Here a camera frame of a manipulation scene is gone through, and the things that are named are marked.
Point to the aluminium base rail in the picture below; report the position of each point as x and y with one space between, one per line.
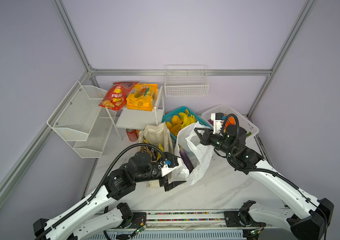
171 225

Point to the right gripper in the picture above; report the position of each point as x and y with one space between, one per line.
206 134

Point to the red chips bag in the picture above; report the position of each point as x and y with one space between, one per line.
115 98

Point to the purple toy eggplant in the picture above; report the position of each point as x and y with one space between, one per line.
186 159

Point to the white mesh shelf rack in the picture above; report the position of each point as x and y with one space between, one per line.
82 123

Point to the small yellow banana bunch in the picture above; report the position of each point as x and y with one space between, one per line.
186 118

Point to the white wire wall basket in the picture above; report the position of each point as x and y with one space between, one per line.
186 81

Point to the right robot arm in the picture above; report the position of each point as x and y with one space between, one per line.
305 216

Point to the white plastic basket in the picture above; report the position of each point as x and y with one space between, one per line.
246 124

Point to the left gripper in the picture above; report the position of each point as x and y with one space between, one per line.
171 185

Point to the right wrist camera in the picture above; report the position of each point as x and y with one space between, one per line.
218 122

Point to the orange toy fruit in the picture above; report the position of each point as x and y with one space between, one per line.
230 121

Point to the orange snack bag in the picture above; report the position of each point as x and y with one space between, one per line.
142 97

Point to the black yellow chips bag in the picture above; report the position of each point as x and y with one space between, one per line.
153 153

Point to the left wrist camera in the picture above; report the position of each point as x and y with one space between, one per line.
167 166

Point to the teal plastic basket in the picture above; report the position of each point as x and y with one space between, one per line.
173 122

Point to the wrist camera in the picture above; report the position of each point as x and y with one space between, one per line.
218 122
167 166

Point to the yellow snack packet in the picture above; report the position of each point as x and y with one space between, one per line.
160 148

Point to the beige canvas tote bag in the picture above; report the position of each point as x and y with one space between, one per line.
153 136

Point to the white plastic bag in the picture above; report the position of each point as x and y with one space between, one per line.
200 156

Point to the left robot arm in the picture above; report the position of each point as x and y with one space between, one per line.
80 221

